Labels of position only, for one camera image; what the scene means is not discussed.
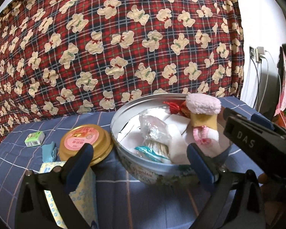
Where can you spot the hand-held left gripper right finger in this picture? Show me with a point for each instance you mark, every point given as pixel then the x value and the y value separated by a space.
pixel 200 165

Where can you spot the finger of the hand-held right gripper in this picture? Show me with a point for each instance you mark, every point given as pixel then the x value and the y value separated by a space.
pixel 262 120
pixel 247 136

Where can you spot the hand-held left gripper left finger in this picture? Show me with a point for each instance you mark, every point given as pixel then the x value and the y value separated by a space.
pixel 79 162

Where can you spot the pink frilled white cloth bundle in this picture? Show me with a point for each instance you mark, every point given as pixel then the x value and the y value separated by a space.
pixel 202 136

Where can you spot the yellow sponge block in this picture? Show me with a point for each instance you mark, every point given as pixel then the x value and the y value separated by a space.
pixel 202 119

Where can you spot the cotton swabs pack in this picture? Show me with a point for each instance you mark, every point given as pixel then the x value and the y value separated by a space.
pixel 157 148

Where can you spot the round cookie tin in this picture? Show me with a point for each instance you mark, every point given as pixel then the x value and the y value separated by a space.
pixel 143 171

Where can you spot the red gold embroidered pouch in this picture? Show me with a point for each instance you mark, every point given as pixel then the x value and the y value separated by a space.
pixel 174 107

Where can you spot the gold lidded jar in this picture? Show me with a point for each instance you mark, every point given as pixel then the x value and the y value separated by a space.
pixel 85 136

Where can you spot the teal cloth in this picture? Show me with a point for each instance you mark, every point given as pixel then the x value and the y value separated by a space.
pixel 48 153

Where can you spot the yellow dotted tissue pack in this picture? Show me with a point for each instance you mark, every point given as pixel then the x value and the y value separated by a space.
pixel 83 195

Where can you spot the small green tissue packet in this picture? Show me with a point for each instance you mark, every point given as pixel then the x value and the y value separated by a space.
pixel 34 138

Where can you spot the blue plaid bed sheet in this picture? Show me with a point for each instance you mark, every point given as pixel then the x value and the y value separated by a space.
pixel 133 195

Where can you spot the white charger plug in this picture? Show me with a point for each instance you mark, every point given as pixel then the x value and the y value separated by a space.
pixel 261 51

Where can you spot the red plaid bear blanket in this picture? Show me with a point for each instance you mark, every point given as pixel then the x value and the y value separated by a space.
pixel 109 40

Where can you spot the wall socket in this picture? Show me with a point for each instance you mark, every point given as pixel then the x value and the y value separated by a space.
pixel 253 53

